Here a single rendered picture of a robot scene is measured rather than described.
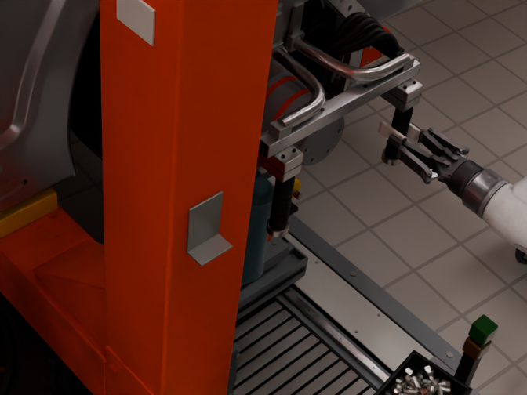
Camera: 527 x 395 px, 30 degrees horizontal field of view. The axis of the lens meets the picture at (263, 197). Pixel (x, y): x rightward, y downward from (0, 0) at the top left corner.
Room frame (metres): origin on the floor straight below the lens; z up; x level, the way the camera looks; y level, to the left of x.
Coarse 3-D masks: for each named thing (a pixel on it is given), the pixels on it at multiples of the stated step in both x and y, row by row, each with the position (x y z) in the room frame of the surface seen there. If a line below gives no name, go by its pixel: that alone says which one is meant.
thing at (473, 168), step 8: (448, 160) 1.51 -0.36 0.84; (464, 160) 1.51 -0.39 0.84; (440, 168) 1.48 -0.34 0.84; (448, 168) 1.48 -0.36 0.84; (456, 168) 1.48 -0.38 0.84; (464, 168) 1.46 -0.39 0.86; (472, 168) 1.46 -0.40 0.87; (480, 168) 1.47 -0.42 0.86; (440, 176) 1.46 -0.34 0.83; (448, 176) 1.46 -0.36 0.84; (456, 176) 1.45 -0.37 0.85; (464, 176) 1.44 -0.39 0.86; (472, 176) 1.45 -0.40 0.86; (448, 184) 1.45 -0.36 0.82; (456, 184) 1.44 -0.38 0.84; (464, 184) 1.43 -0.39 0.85; (456, 192) 1.44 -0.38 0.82
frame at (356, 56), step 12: (288, 0) 1.60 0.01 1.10; (300, 0) 1.62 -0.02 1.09; (324, 0) 1.74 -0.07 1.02; (336, 0) 1.71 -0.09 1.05; (348, 0) 1.73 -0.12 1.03; (336, 12) 1.78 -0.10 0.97; (348, 12) 1.74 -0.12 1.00; (336, 24) 1.81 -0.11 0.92; (348, 60) 1.77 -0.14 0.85; (360, 60) 1.80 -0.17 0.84; (324, 84) 1.81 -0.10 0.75; (336, 84) 1.79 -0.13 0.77; (348, 84) 1.78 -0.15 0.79
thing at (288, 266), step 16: (288, 256) 1.81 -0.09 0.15; (304, 256) 1.80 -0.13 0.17; (272, 272) 1.75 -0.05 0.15; (288, 272) 1.74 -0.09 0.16; (304, 272) 1.79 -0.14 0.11; (240, 288) 1.67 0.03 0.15; (256, 288) 1.68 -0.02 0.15; (272, 288) 1.70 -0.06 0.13; (240, 304) 1.61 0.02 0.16; (256, 304) 1.66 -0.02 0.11
